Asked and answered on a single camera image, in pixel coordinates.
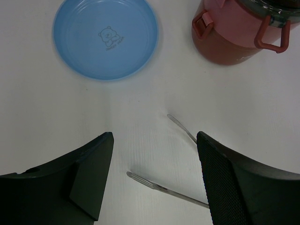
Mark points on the pink lunch container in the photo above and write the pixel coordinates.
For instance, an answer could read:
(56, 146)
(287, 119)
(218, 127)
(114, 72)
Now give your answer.
(229, 22)

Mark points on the blue plate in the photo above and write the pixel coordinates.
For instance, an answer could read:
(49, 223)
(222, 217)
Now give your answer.
(105, 40)

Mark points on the grey top lid with clasps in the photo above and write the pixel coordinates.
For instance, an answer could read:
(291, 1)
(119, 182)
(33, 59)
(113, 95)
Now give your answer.
(280, 14)

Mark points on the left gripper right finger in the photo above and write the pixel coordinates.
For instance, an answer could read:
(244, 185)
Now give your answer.
(242, 191)

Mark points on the metal tongs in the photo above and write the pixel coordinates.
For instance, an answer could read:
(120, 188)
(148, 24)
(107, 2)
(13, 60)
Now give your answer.
(162, 189)

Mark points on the dark red lunch container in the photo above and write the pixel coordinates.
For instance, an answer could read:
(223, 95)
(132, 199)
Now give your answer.
(218, 50)

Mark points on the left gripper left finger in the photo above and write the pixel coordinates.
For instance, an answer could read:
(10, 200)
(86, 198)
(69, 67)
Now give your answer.
(68, 190)

